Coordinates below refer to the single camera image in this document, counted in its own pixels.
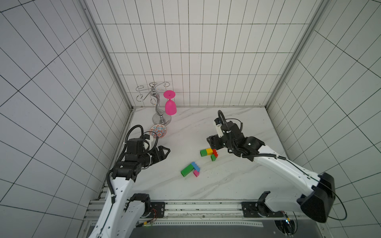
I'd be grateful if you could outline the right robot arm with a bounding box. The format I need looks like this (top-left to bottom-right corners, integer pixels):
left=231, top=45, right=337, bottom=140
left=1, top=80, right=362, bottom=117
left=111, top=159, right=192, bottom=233
left=207, top=118, right=336, bottom=223

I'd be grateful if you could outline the red patterned small bowl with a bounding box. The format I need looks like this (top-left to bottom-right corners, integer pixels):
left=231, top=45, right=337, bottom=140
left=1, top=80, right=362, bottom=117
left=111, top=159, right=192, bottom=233
left=149, top=124, right=167, bottom=139

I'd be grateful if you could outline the blue long lego brick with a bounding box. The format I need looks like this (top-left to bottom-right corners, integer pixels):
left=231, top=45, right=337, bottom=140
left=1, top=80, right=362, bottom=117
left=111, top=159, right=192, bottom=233
left=191, top=162, right=200, bottom=172

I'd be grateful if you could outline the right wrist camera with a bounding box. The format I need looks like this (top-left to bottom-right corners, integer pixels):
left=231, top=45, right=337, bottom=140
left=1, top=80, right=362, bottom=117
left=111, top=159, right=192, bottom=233
left=214, top=118, right=224, bottom=138

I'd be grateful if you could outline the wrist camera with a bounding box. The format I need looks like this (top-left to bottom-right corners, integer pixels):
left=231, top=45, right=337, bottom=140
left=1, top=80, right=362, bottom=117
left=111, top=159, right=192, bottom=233
left=143, top=131, right=159, bottom=152
left=214, top=118, right=224, bottom=138

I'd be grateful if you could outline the aluminium rail frame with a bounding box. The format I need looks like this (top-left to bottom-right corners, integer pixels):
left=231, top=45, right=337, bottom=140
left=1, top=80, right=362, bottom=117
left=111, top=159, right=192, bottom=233
left=82, top=199, right=324, bottom=235

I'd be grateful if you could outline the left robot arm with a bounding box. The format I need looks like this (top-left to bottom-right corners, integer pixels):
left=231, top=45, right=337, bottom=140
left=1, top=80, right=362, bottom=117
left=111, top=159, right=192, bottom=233
left=90, top=138, right=171, bottom=238

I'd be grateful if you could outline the yellow lego cube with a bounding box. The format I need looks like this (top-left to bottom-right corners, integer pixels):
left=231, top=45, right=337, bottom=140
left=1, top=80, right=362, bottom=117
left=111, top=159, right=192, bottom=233
left=206, top=148, right=213, bottom=155

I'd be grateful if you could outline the green lego cube top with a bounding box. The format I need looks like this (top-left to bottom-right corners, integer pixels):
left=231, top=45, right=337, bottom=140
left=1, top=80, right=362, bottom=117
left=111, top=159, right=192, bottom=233
left=200, top=149, right=208, bottom=157

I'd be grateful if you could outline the pink plastic wine glass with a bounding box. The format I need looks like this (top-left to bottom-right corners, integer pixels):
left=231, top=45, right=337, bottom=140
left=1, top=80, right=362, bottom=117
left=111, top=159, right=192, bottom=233
left=163, top=90, right=177, bottom=116

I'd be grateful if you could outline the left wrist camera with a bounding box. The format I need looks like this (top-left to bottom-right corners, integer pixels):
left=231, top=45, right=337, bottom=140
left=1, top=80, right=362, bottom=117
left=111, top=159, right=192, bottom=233
left=143, top=131, right=159, bottom=152

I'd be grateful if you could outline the red long lego brick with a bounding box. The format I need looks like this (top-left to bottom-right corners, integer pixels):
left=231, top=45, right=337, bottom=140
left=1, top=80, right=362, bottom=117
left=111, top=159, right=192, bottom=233
left=212, top=149, right=218, bottom=158

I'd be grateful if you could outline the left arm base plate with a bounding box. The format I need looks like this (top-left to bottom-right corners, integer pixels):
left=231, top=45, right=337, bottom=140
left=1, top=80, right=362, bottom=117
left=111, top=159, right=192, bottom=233
left=142, top=201, right=166, bottom=219

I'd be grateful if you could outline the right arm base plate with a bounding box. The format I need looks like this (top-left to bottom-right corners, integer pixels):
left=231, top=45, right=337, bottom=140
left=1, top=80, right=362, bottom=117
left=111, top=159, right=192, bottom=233
left=241, top=201, right=284, bottom=218

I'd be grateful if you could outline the silver glass hanger stand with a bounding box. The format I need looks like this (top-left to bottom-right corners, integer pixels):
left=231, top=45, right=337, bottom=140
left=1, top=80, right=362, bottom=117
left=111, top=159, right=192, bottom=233
left=136, top=81, right=172, bottom=126

